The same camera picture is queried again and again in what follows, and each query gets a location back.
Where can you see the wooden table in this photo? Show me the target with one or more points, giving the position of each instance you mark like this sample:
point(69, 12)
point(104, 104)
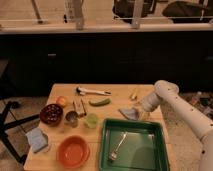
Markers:
point(104, 106)

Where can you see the grey-blue towel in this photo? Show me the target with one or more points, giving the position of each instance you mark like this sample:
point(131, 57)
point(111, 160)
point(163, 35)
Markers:
point(130, 113)

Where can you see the black chair base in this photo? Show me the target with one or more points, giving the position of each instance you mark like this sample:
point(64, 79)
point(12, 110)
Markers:
point(4, 126)

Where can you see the orange peach toy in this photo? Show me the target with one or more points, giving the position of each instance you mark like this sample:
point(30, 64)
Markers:
point(61, 101)

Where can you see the green cucumber toy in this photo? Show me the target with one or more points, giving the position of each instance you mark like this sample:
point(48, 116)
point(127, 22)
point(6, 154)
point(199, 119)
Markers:
point(100, 102)

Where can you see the light green cup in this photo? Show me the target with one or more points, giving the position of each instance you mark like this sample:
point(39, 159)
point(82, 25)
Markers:
point(91, 121)

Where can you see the yellow banana toy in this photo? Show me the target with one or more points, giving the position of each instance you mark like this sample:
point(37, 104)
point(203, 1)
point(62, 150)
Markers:
point(134, 94)

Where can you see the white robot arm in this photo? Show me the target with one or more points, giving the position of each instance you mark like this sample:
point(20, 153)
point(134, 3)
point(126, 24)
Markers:
point(200, 124)

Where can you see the orange plastic bowl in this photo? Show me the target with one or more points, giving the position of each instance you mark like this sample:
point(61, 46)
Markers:
point(73, 152)

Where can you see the dark red colander bowl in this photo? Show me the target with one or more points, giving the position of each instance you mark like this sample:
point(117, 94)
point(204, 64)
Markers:
point(51, 114)

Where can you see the metal fork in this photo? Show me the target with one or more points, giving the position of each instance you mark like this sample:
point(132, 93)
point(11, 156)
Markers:
point(114, 153)

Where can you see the green plastic tray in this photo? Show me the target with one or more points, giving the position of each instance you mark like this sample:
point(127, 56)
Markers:
point(144, 148)

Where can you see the small metal cup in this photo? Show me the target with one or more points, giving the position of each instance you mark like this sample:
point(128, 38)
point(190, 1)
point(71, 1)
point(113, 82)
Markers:
point(72, 118)

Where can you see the blue sponge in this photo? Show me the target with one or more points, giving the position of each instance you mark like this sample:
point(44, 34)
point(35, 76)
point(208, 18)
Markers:
point(36, 139)

